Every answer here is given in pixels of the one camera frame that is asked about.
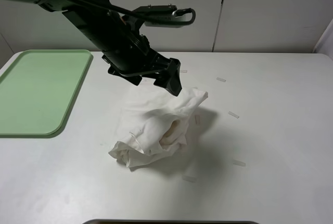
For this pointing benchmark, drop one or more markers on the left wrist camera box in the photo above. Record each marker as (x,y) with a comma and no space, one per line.
(168,16)

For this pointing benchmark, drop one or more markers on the light green plastic tray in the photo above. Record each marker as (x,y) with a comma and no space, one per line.
(39,90)

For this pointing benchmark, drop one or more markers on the clear tape marker upper right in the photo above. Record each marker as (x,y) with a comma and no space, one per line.
(221,79)

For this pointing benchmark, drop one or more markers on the white short sleeve t-shirt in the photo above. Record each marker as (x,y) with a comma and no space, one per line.
(153,123)

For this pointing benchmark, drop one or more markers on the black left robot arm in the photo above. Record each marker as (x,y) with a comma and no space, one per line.
(115,31)

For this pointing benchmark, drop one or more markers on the clear tape marker lower right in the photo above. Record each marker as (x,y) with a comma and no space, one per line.
(238,163)

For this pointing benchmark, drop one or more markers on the clear tape marker bottom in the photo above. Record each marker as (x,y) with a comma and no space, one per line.
(189,178)

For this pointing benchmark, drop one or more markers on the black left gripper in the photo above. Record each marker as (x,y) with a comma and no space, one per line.
(131,57)

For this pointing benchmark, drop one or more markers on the clear tape marker centre upright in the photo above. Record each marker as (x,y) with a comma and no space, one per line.
(197,119)

